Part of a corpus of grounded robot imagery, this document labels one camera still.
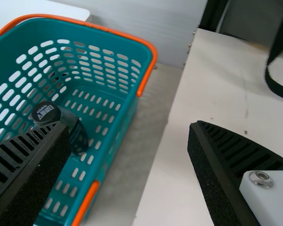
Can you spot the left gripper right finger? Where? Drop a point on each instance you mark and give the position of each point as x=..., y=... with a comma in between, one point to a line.
x=226, y=164

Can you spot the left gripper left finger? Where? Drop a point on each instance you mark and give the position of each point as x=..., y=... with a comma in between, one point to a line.
x=26, y=169

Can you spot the dark coffee bottle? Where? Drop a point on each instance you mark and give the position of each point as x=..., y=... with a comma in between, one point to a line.
x=46, y=113

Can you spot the teal shopping basket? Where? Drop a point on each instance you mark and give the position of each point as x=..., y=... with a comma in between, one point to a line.
x=103, y=38

